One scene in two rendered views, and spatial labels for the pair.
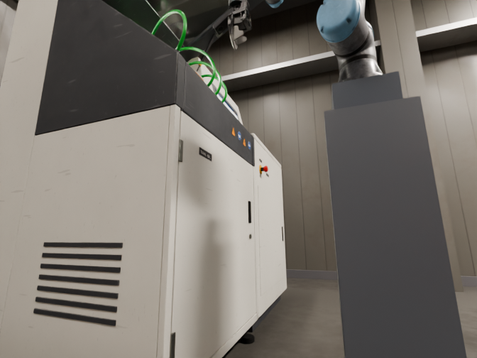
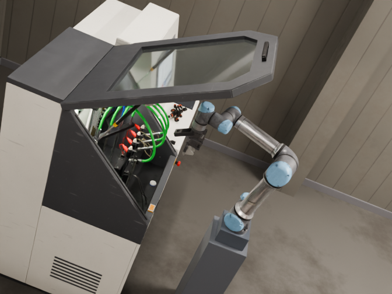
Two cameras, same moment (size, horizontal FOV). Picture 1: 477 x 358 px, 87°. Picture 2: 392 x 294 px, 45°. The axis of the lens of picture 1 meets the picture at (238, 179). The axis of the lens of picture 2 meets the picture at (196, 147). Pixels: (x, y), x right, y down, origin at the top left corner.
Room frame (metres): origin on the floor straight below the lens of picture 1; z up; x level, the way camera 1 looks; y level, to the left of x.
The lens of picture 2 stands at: (-1.07, 0.81, 2.79)
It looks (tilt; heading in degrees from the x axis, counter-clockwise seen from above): 35 degrees down; 337
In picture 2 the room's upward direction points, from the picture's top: 24 degrees clockwise
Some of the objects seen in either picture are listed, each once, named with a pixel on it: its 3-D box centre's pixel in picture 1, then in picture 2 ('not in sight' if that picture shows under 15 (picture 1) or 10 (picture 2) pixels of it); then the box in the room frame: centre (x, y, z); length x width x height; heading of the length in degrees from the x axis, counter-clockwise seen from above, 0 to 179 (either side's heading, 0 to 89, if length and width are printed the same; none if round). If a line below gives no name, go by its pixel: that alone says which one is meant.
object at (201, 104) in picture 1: (223, 127); (157, 194); (0.95, 0.06, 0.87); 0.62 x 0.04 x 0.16; 159
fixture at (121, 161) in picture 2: not in sight; (128, 163); (1.15, 0.24, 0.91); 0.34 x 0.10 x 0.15; 159
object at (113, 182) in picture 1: (160, 248); (98, 229); (1.04, 0.31, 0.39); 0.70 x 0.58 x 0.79; 159
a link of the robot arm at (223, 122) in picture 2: not in sight; (221, 122); (0.86, -0.09, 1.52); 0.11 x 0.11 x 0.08; 50
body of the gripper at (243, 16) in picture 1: (238, 15); (196, 136); (0.91, -0.01, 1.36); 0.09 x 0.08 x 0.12; 68
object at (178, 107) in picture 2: not in sight; (178, 111); (1.67, -0.12, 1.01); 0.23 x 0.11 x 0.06; 159
